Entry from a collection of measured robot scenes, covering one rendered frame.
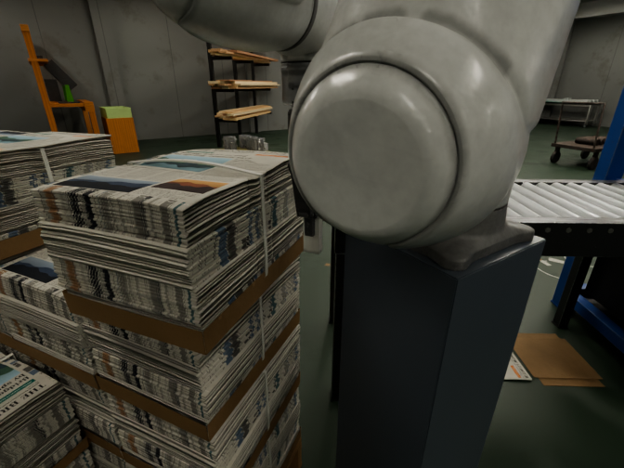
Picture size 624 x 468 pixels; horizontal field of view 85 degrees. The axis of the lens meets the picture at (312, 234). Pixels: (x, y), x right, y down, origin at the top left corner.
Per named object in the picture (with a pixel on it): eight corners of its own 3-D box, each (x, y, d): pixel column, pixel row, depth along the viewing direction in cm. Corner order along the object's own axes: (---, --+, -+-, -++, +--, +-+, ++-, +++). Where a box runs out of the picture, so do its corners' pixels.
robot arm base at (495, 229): (551, 231, 50) (562, 195, 48) (455, 274, 39) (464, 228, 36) (445, 200, 64) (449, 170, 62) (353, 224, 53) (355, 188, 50)
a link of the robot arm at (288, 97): (268, 63, 46) (270, 110, 48) (331, 61, 43) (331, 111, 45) (297, 66, 54) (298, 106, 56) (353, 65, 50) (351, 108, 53)
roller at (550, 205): (570, 232, 113) (575, 218, 111) (501, 191, 156) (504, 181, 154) (585, 232, 113) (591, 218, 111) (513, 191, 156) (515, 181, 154)
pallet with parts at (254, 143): (289, 166, 548) (289, 142, 533) (232, 175, 499) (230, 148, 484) (253, 153, 652) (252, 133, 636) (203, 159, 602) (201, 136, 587)
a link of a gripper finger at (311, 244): (320, 214, 57) (319, 216, 56) (320, 253, 59) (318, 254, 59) (305, 213, 58) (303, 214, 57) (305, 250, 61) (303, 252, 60)
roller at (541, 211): (550, 232, 113) (554, 217, 111) (487, 191, 156) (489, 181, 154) (565, 232, 113) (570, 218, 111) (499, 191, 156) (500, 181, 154)
